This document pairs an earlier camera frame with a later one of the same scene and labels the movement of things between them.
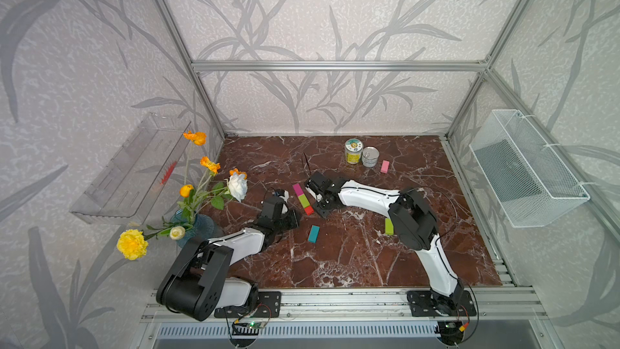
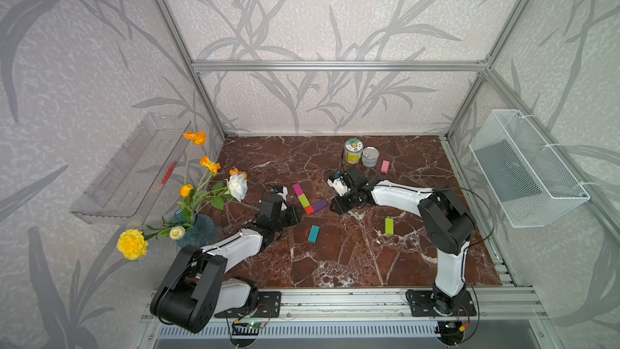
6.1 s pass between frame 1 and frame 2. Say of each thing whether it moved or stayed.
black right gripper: moved
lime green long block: stayed
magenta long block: stayed
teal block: stayed
